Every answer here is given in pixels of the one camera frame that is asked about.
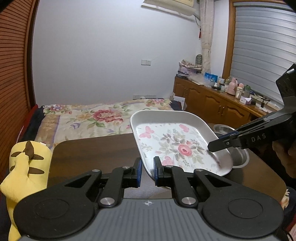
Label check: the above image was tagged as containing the pink thermos bottle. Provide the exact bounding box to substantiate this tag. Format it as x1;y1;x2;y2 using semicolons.
227;77;238;96

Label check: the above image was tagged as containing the grey window blind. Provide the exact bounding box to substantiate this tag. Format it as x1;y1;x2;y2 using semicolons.
230;1;295;103

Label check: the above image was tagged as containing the right hand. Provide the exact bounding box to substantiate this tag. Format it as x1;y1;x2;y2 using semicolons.
273;142;295;189

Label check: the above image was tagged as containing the beige curtain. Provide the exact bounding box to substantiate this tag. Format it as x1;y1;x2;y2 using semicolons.
200;0;214;74

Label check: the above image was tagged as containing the wooden sideboard cabinet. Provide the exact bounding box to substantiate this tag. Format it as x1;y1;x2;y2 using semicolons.
173;77;275;128

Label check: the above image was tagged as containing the large floral white tray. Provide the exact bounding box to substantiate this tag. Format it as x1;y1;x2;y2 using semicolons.
130;110;233;178

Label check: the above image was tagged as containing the yellow plush toy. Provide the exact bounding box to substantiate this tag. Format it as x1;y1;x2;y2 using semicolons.
1;141;52;240

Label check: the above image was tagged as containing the far steel bowl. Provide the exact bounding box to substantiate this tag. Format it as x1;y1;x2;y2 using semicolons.
212;123;250;169

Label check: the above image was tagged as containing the floral bed cover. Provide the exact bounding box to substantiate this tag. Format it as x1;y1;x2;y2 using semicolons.
35;99;172;150

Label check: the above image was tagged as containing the white air conditioner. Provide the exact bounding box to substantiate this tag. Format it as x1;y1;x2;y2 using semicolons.
143;0;198;17

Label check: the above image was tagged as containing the white wall switch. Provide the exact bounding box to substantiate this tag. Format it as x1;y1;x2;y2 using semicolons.
141;59;152;66

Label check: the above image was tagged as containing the pile of folded cloths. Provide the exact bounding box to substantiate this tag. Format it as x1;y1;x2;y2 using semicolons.
177;60;202;77

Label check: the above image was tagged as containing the brown louvered wardrobe door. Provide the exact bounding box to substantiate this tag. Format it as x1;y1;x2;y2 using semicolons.
1;1;39;179

